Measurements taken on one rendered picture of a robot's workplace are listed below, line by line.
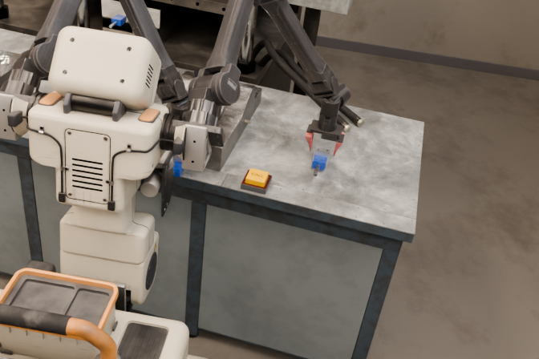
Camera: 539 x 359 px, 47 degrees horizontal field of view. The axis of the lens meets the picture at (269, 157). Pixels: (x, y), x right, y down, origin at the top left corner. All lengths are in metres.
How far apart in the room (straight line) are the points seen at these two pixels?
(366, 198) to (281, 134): 0.43
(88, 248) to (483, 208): 2.40
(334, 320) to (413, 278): 0.79
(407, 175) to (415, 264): 0.96
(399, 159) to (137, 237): 1.01
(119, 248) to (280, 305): 0.82
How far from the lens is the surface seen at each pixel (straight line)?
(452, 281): 3.00
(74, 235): 1.62
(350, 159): 2.12
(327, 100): 1.92
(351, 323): 2.23
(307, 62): 1.84
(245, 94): 2.14
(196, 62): 2.67
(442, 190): 3.56
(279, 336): 2.35
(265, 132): 2.18
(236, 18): 1.56
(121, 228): 1.55
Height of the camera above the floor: 1.94
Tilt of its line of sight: 34 degrees down
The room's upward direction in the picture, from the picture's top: 8 degrees clockwise
